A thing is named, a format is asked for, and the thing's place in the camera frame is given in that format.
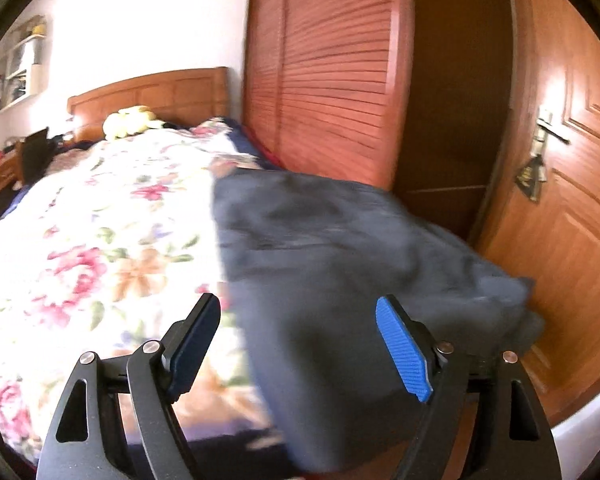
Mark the floral blanket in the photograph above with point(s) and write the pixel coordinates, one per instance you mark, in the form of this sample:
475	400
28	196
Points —
105	220

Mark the wooden door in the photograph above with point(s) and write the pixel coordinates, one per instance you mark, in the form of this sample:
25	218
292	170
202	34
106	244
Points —
575	260

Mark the dark hanging door ornament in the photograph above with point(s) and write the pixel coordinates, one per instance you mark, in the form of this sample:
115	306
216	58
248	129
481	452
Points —
529	177

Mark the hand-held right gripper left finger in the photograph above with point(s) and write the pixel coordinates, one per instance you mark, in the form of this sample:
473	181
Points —
195	345

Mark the wooden chair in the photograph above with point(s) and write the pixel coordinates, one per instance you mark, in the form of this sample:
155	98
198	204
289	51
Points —
36	157

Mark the black jacket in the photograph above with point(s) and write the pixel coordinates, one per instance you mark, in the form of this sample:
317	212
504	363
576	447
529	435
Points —
340	270

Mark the wooden headboard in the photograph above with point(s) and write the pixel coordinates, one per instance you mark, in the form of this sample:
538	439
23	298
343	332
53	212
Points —
180	92

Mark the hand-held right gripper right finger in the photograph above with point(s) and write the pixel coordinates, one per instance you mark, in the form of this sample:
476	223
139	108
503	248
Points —
402	350

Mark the wooden louvred wardrobe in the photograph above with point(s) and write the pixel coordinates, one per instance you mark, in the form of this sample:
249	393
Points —
340	70

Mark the small yellow figure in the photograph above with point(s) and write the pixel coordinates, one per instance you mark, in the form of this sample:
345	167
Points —
39	29

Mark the yellow plush toy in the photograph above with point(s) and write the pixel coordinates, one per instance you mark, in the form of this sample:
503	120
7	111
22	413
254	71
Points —
130	122

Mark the white wall shelf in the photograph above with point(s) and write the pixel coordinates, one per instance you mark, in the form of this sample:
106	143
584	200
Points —
25	70

